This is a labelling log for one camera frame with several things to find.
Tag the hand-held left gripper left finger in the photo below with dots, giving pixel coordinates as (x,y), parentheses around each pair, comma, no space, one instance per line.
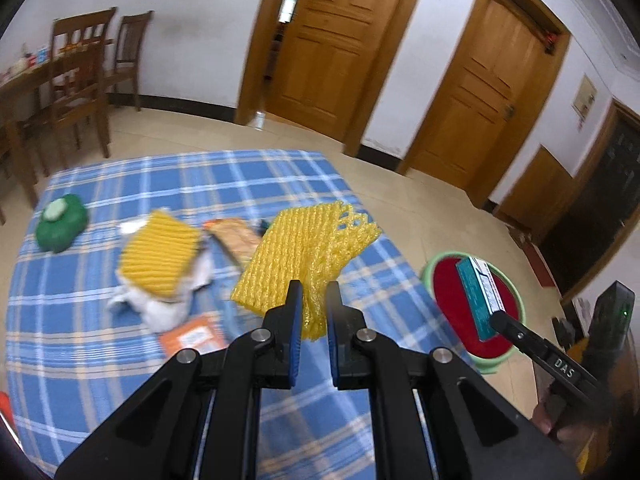
(297,330)

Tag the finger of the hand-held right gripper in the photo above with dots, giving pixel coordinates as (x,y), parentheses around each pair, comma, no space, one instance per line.
(540,355)

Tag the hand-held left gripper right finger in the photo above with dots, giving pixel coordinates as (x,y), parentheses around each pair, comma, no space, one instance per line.
(331,350)

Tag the yellow foam fruit net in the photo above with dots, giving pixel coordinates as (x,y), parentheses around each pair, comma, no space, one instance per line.
(280,260)
(157,252)

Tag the teal cardboard box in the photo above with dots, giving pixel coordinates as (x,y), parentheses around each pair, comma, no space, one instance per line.
(480,290)

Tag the red basin with green rim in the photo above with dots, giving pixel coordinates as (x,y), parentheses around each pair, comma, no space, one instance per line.
(450,300)

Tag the person's right hand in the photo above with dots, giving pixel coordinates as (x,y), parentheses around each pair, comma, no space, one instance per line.
(555,417)

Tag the red doormat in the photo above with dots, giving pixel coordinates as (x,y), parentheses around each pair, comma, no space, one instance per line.
(540,265)

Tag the orange paper packet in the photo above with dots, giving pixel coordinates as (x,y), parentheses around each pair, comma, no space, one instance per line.
(192,335)

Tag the orange snack packet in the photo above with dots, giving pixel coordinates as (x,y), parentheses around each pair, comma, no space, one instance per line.
(237,240)

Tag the white crumpled tissue paper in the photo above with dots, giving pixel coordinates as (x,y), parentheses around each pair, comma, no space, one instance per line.
(160,312)

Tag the black entrance door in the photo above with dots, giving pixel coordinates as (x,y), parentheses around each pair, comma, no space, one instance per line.
(600,200)

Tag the low wooden cabinet panel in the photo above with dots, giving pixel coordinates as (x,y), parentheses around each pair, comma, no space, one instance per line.
(537,192)

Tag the blue plaid blanket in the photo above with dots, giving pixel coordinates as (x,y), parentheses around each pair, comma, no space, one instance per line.
(100,360)

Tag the green round container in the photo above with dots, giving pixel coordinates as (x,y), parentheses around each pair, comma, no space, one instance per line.
(60,225)

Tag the closed wooden door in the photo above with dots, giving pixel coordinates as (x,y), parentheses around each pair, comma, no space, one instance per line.
(480,85)

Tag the open wooden door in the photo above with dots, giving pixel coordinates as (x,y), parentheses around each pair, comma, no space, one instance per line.
(330,50)

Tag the wooden dining chair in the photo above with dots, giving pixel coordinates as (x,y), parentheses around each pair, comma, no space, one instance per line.
(130,55)
(75,95)

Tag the beige wall panel box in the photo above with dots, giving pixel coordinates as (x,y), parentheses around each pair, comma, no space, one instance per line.
(585,97)

